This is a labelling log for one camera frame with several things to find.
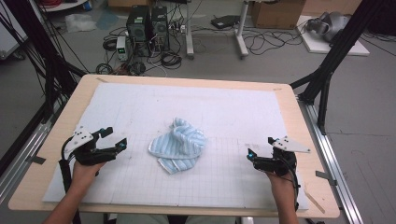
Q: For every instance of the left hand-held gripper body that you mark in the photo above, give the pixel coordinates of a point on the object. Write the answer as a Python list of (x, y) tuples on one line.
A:
[(82, 154)]

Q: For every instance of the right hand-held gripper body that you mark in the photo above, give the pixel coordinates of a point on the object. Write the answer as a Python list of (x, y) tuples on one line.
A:
[(277, 165)]

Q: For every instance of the light blue striped towel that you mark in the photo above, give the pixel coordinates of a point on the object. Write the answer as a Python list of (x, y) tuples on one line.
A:
[(179, 146)]

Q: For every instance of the person's left hand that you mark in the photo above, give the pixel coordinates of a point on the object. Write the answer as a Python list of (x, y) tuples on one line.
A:
[(82, 175)]

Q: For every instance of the person's right hand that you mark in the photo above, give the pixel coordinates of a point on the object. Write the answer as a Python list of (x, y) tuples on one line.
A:
[(283, 186)]

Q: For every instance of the white foam mat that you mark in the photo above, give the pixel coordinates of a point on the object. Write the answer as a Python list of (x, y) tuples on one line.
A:
[(124, 102)]

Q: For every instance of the black tape piece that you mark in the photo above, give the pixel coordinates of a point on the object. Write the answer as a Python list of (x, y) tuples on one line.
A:
[(38, 160)]

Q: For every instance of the grey tape piece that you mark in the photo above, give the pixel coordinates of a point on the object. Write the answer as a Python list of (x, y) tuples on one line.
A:
[(325, 176)]

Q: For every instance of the thin wooden strip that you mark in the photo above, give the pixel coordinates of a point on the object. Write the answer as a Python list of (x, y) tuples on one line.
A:
[(314, 202)]

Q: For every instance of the white power supply unit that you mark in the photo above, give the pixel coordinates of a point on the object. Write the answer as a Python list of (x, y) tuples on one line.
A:
[(121, 48)]

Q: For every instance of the white floor board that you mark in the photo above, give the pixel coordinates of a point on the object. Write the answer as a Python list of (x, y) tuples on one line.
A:
[(317, 46)]

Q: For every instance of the black computer tower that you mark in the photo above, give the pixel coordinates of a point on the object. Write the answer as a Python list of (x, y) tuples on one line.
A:
[(138, 28), (160, 28)]

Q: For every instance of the white table leg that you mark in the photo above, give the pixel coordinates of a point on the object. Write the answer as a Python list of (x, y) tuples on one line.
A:
[(241, 34), (189, 31)]

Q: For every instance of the clear plastic bag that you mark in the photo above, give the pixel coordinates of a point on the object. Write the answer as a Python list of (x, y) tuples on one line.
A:
[(79, 22)]

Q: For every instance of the large cardboard box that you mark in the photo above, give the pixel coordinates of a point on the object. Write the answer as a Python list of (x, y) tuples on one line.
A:
[(277, 14)]

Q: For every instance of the flat black device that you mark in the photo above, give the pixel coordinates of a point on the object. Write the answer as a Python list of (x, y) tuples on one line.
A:
[(225, 21)]

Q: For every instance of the grey headset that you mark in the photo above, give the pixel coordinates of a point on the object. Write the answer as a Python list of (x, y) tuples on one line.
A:
[(330, 25)]

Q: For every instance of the white round table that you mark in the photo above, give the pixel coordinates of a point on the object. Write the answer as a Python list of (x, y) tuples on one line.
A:
[(65, 5)]

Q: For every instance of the aluminium rail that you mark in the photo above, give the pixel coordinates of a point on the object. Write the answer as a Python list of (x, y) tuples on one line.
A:
[(330, 161), (18, 168)]

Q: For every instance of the black metal frame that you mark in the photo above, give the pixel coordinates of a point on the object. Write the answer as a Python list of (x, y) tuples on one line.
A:
[(336, 53), (46, 62)]

